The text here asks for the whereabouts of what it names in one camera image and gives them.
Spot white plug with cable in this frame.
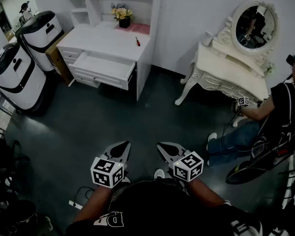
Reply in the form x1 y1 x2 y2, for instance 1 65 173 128
68 186 95 210

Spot white drawer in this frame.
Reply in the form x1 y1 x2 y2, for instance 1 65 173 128
68 51 137 91

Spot white desk with hutch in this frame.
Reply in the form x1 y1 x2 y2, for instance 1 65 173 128
56 0 163 102

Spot brown cardboard box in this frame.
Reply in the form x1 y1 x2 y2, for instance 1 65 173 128
45 32 75 84

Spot yellow flowers in black pot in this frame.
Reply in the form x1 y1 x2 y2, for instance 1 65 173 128
110 2 134 29

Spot person's black shirt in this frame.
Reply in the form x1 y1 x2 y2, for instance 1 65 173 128
63 178 295 236

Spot person's left forearm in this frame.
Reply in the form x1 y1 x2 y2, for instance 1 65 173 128
73 184 114 224

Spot person's right forearm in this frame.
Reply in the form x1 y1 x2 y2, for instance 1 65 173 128
186 178 227 207

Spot black stool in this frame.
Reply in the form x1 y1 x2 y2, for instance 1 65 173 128
0 199 53 236

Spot pink cloth mat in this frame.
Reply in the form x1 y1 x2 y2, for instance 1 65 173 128
129 23 151 36
114 22 135 32

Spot cream vanity table with mirror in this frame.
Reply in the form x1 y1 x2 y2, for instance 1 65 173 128
174 0 281 127

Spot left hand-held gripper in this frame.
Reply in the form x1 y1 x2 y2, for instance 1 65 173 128
90 141 132 189

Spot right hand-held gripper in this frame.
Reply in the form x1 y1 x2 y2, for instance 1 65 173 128
156 142 204 182

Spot person's right white shoe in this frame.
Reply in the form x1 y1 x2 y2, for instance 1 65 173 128
153 168 166 180

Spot black chair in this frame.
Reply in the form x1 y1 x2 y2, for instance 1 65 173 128
0 121 30 202

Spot white and black robot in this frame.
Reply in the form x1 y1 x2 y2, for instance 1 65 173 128
14 10 65 72
0 42 56 116

